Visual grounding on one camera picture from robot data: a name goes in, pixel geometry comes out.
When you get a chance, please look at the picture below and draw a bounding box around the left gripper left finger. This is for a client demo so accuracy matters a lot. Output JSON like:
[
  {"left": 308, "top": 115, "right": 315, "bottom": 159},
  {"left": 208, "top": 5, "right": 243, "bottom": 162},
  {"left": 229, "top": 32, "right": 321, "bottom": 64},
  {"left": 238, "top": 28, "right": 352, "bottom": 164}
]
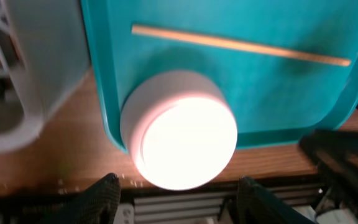
[{"left": 39, "top": 173, "right": 121, "bottom": 224}]

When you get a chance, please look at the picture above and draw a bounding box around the pink bowl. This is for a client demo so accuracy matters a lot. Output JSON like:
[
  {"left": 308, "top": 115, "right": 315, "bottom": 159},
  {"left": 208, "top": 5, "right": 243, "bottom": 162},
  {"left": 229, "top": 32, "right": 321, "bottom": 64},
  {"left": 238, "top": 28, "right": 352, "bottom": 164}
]
[{"left": 120, "top": 70, "right": 237, "bottom": 190}]

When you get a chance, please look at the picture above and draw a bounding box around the grey dishwasher rack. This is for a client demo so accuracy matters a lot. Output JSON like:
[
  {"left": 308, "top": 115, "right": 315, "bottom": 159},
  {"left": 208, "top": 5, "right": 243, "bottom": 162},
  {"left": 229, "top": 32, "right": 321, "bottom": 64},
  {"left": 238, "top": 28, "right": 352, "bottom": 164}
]
[{"left": 0, "top": 1, "right": 91, "bottom": 153}]

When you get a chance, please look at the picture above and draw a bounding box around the teal plastic tray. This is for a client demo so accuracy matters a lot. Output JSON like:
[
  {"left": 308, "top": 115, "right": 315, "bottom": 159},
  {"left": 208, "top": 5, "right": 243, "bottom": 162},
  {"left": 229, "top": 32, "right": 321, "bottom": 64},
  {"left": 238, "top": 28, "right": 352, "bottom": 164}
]
[{"left": 81, "top": 0, "right": 358, "bottom": 149}]

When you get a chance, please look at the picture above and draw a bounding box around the wooden chopstick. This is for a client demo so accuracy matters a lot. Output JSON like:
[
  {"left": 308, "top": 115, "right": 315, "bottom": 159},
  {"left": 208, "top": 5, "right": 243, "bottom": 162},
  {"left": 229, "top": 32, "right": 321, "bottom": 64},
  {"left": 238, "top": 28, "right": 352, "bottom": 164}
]
[{"left": 131, "top": 24, "right": 351, "bottom": 67}]

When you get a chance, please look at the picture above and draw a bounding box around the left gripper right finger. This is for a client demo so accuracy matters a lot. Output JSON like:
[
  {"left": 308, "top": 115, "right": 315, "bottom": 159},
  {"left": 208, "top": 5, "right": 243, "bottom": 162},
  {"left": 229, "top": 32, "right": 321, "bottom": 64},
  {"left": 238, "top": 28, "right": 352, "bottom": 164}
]
[{"left": 237, "top": 177, "right": 314, "bottom": 224}]

